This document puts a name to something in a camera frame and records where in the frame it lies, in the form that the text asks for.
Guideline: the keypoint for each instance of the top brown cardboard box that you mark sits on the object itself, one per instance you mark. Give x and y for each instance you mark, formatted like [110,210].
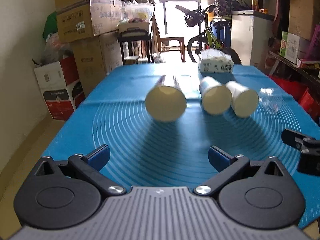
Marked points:
[80,19]

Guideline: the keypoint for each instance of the red white appliance box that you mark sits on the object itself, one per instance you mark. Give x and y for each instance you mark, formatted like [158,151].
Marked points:
[61,88]

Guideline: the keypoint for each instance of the green black bicycle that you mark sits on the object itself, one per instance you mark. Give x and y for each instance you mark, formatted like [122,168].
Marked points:
[206,39]

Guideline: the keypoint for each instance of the white tissue pack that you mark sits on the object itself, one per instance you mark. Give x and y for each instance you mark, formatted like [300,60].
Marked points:
[215,61]

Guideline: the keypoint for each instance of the green white carton box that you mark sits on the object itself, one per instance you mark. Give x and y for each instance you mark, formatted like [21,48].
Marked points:
[293,47]

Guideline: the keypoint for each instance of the orange drink bottle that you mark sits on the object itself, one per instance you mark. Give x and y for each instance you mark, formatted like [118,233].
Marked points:
[255,5]

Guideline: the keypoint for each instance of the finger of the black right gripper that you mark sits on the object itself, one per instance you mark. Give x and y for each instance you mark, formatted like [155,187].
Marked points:
[302,142]

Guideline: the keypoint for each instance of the clear plastic cup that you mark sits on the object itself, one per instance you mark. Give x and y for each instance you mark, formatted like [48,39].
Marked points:
[271,99]

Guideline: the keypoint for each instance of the blue white paper cup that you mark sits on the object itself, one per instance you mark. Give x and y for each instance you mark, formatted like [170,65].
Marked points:
[215,97]

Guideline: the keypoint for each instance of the wooden stool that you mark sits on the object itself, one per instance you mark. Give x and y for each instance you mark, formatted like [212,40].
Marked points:
[164,45]

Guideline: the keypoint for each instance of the purple paper cup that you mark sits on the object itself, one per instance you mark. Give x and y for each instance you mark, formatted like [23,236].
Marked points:
[166,102]

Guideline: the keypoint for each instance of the green bag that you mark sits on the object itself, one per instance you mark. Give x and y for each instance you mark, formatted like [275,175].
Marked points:
[50,26]

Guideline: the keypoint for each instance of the tall brown cardboard box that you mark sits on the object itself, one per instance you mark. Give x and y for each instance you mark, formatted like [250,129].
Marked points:
[95,58]

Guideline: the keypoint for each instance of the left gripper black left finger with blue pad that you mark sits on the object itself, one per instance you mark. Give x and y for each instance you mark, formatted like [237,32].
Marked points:
[88,167]

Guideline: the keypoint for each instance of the white chest freezer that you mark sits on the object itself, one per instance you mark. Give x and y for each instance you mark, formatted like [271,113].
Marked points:
[251,31]

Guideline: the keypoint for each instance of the blue silicone baking mat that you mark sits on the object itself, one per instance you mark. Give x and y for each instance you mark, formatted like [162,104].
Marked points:
[145,152]

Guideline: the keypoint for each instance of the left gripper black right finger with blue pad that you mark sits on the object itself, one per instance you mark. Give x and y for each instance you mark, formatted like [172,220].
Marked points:
[229,168]

